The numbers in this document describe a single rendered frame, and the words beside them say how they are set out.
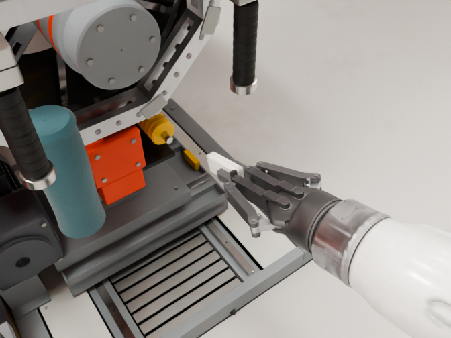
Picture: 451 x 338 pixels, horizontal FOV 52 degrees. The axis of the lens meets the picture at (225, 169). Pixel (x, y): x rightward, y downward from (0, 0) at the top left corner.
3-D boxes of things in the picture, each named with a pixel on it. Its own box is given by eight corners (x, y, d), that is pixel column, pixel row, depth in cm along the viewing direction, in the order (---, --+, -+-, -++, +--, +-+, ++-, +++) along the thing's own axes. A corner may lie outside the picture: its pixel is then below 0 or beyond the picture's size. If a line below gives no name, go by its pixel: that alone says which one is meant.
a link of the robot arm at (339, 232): (345, 247, 46) (301, 220, 50) (347, 304, 51) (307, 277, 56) (399, 201, 50) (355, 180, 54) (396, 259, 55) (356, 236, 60)
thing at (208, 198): (167, 144, 162) (164, 123, 154) (227, 210, 142) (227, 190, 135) (27, 210, 142) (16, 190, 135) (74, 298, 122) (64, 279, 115)
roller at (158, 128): (121, 80, 120) (118, 62, 116) (182, 145, 104) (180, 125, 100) (101, 88, 118) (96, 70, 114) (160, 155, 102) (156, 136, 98)
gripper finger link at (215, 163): (242, 186, 67) (238, 188, 67) (213, 168, 72) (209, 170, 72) (239, 169, 66) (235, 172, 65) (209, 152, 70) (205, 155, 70)
